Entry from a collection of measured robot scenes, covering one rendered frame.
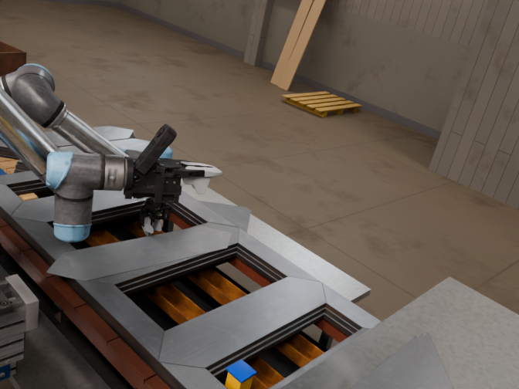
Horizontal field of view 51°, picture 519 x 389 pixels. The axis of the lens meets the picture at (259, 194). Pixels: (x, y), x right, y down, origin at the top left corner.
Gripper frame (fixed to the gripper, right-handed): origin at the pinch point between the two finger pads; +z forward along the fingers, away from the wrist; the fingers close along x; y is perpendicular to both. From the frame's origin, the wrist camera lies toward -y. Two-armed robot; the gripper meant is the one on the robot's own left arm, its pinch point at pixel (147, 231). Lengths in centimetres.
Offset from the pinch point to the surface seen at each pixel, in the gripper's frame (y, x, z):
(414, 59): -221, 617, -6
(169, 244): 9.7, 3.0, 0.8
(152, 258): 14.8, -8.5, 0.8
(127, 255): 9.2, -14.9, 0.8
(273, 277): 42, 27, 4
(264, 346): 67, -4, 4
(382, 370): 105, -10, -20
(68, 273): 9.2, -37.3, 0.7
